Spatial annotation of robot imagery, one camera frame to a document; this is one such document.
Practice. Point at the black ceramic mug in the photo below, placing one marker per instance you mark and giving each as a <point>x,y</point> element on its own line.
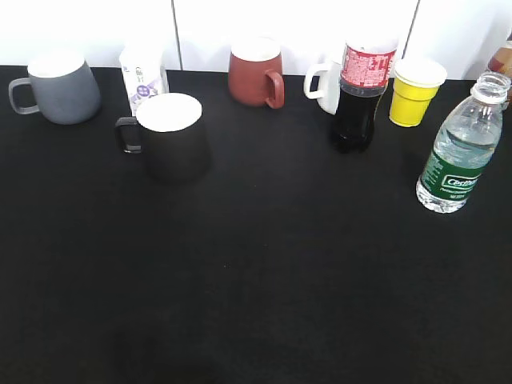
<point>169,133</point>

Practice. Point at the clear water bottle green label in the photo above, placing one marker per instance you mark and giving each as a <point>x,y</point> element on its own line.
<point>464,145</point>

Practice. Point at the yellow paper cup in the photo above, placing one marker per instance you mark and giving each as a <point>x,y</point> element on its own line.
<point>416,82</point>

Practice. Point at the red ceramic mug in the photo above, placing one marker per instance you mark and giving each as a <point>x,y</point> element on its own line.
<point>255,72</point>

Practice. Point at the white ceramic mug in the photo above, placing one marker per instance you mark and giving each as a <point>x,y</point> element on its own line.
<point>327,92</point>

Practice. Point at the white purple milk carton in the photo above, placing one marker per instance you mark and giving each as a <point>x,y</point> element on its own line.
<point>143,72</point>

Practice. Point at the cola bottle red label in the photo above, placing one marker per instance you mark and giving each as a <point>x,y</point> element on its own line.
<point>364,77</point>

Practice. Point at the grey ceramic mug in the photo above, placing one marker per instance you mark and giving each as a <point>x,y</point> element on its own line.
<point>64,88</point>

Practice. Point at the brown coffee drink bottle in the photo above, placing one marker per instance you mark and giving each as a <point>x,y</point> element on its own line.
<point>501,60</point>

